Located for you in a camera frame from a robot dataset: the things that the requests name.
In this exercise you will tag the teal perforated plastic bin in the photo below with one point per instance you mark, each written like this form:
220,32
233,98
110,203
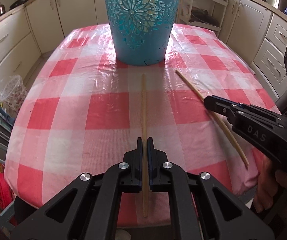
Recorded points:
141,29

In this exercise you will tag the red white checkered tablecloth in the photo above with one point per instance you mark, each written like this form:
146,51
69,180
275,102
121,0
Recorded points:
83,112

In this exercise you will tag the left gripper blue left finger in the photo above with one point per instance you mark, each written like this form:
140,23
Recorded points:
138,162

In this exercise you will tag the wooden chopstick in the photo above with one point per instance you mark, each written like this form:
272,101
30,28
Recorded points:
218,120
145,176

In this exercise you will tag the black frying pan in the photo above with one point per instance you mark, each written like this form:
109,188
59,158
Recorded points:
17,3

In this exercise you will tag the white tiered kitchen cart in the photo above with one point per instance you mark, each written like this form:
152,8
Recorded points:
215,8

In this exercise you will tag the right hand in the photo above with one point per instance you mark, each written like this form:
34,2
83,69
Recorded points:
268,185

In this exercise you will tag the floral lined trash bin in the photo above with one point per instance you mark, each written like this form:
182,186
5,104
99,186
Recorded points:
14,93

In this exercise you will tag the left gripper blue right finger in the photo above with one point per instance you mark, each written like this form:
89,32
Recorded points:
152,161

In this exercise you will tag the black pan in cart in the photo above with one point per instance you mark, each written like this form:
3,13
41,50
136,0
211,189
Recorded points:
198,15

